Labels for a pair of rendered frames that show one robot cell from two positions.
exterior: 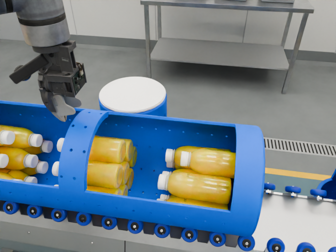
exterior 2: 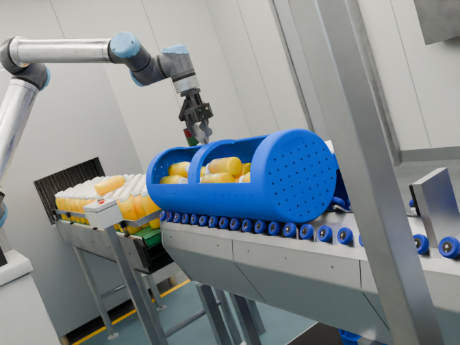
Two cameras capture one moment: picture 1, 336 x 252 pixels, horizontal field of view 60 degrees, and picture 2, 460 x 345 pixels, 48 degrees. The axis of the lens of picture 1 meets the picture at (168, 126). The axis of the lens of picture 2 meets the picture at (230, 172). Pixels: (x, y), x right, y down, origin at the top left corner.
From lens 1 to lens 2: 1.40 m
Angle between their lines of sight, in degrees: 53
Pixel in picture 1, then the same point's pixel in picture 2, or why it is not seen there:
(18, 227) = (188, 236)
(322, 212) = not seen: hidden behind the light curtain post
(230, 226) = (255, 197)
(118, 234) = (228, 234)
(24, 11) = (170, 74)
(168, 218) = (230, 198)
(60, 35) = (187, 85)
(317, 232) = not seen: hidden behind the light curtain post
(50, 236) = (201, 242)
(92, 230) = (217, 233)
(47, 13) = (179, 74)
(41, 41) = (178, 89)
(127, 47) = not seen: outside the picture
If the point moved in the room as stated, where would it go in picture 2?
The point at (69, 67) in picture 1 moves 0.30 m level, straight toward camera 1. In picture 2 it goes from (194, 103) to (148, 121)
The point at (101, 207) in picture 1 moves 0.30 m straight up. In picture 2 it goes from (204, 195) to (174, 113)
